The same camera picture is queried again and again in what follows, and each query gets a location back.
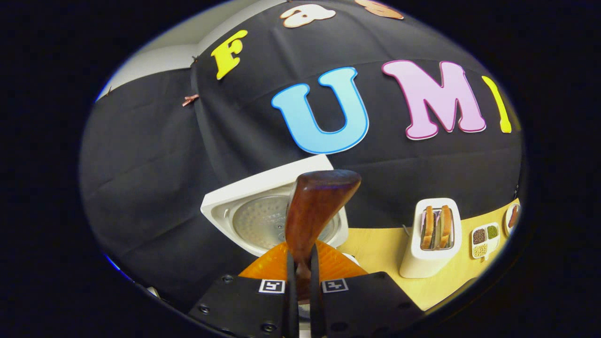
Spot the white round plate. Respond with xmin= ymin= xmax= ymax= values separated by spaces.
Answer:
xmin=503 ymin=202 xmax=521 ymax=237

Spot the black backdrop cloth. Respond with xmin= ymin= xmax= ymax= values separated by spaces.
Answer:
xmin=79 ymin=0 xmax=524 ymax=313

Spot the white toaster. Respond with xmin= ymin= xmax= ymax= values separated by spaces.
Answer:
xmin=399 ymin=198 xmax=463 ymax=279

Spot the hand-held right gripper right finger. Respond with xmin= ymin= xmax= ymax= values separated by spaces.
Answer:
xmin=309 ymin=240 xmax=424 ymax=338

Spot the white rice cooker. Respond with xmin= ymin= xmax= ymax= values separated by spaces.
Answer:
xmin=146 ymin=155 xmax=361 ymax=299

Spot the white divided grain dish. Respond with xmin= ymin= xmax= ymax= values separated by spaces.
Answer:
xmin=471 ymin=222 xmax=501 ymax=261

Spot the brown wooden spoon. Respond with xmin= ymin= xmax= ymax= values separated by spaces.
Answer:
xmin=285 ymin=170 xmax=362 ymax=302

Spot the toasted bread slice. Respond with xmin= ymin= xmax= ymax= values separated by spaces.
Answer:
xmin=439 ymin=205 xmax=454 ymax=249
xmin=421 ymin=206 xmax=435 ymax=250

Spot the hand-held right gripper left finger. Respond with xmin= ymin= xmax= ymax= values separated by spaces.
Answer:
xmin=188 ymin=239 xmax=300 ymax=338

